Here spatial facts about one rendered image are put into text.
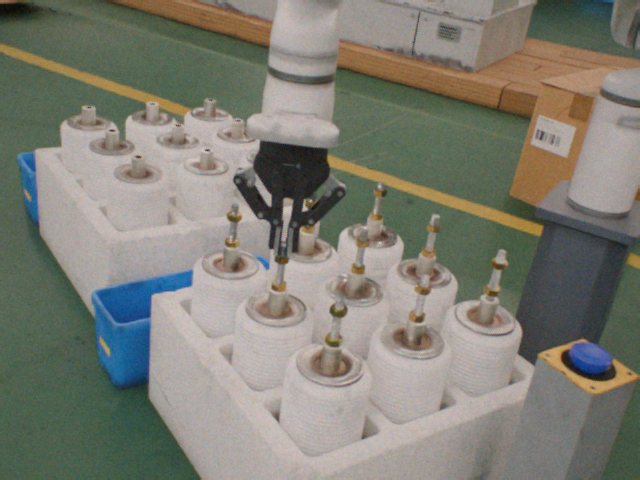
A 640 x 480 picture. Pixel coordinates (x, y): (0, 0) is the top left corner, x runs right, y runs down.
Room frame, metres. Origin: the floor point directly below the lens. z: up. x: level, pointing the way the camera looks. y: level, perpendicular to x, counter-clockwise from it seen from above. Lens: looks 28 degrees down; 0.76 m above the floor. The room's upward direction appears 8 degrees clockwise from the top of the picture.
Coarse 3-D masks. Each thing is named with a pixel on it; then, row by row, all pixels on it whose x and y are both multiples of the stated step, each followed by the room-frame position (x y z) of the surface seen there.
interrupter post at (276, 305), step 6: (270, 288) 0.79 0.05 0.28; (270, 294) 0.78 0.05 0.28; (276, 294) 0.78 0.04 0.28; (282, 294) 0.78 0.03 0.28; (270, 300) 0.78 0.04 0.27; (276, 300) 0.78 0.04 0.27; (282, 300) 0.78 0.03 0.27; (270, 306) 0.78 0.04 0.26; (276, 306) 0.78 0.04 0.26; (282, 306) 0.78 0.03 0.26; (270, 312) 0.78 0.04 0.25; (276, 312) 0.78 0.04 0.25; (282, 312) 0.78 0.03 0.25
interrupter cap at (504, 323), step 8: (464, 304) 0.86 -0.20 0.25; (472, 304) 0.86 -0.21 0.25; (456, 312) 0.83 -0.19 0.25; (464, 312) 0.84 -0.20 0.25; (472, 312) 0.84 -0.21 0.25; (496, 312) 0.85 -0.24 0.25; (504, 312) 0.85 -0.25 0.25; (464, 320) 0.82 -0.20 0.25; (472, 320) 0.82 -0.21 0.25; (496, 320) 0.83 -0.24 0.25; (504, 320) 0.83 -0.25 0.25; (512, 320) 0.83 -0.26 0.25; (472, 328) 0.80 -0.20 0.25; (480, 328) 0.81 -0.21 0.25; (488, 328) 0.81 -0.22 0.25; (496, 328) 0.81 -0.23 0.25; (504, 328) 0.81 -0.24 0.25; (512, 328) 0.81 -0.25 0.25
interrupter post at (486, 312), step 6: (480, 300) 0.83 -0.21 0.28; (486, 300) 0.83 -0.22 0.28; (498, 300) 0.83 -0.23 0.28; (480, 306) 0.83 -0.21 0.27; (486, 306) 0.82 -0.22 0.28; (492, 306) 0.82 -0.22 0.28; (480, 312) 0.83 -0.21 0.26; (486, 312) 0.82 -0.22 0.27; (492, 312) 0.82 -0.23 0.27; (480, 318) 0.83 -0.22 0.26; (486, 318) 0.82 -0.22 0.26; (492, 318) 0.83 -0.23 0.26
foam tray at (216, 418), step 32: (160, 320) 0.87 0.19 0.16; (192, 320) 0.85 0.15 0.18; (160, 352) 0.87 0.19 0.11; (192, 352) 0.79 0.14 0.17; (224, 352) 0.81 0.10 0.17; (160, 384) 0.86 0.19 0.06; (192, 384) 0.79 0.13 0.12; (224, 384) 0.73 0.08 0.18; (448, 384) 0.78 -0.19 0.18; (512, 384) 0.84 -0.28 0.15; (192, 416) 0.78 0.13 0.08; (224, 416) 0.72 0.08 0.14; (256, 416) 0.68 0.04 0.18; (448, 416) 0.72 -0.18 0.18; (480, 416) 0.74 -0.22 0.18; (512, 416) 0.77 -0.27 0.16; (192, 448) 0.78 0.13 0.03; (224, 448) 0.71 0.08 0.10; (256, 448) 0.66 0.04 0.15; (288, 448) 0.63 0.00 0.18; (352, 448) 0.65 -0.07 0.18; (384, 448) 0.65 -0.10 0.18; (416, 448) 0.68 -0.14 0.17; (448, 448) 0.71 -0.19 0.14; (480, 448) 0.75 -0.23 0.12
